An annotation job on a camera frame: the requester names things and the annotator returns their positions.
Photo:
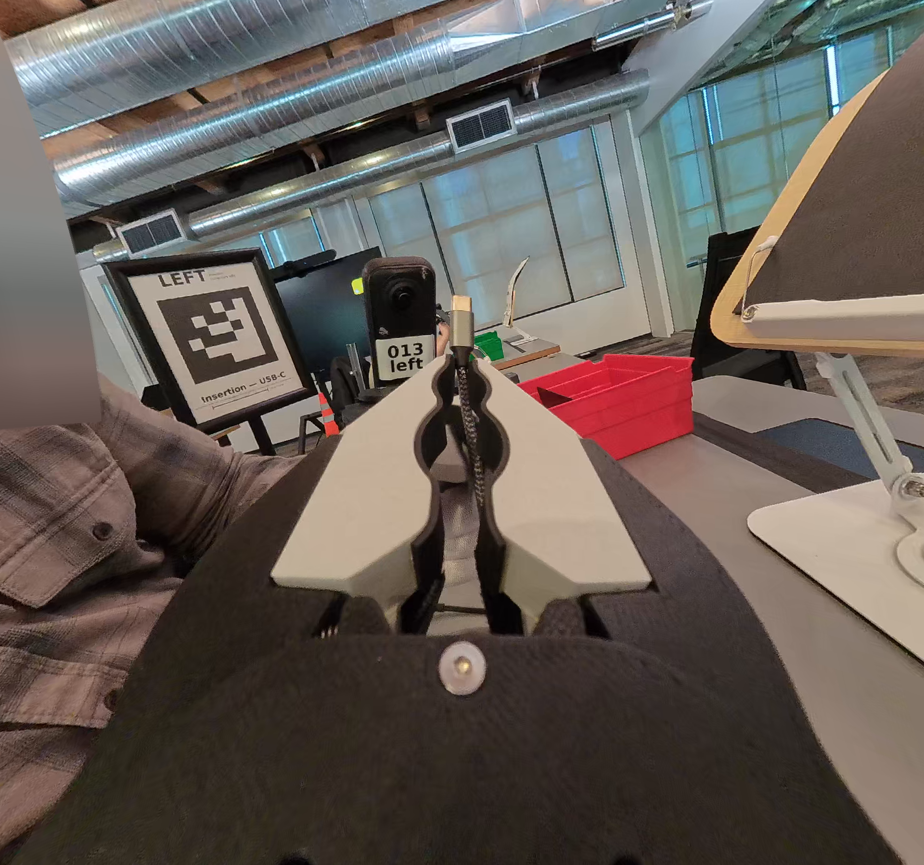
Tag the black office chair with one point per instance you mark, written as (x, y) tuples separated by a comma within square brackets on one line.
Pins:
[(729, 266)]

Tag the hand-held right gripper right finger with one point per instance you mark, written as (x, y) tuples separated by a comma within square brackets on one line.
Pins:
[(563, 511)]

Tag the black framed white sign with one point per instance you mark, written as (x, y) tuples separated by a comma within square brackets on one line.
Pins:
[(209, 331)]

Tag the green plastic bin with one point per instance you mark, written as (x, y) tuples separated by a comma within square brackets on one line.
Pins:
[(491, 345)]

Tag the orange traffic cone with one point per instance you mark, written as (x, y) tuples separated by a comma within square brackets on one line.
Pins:
[(328, 417)]

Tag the metal stand bracket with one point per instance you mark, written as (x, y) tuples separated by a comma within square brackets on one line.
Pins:
[(863, 410)]

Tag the red plastic bin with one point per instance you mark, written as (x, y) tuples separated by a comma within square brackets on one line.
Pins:
[(621, 410)]

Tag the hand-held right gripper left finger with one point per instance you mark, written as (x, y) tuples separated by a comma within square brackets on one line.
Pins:
[(354, 511)]

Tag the person's plaid shirt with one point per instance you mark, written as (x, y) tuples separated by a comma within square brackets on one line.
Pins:
[(72, 554)]

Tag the black monitor screen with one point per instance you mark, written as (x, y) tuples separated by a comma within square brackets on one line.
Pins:
[(325, 316)]

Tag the silver ventilation duct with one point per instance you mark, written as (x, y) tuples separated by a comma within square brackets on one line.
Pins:
[(361, 172), (216, 6), (252, 114)]

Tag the black bin divider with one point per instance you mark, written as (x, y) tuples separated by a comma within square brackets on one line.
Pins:
[(552, 397)]

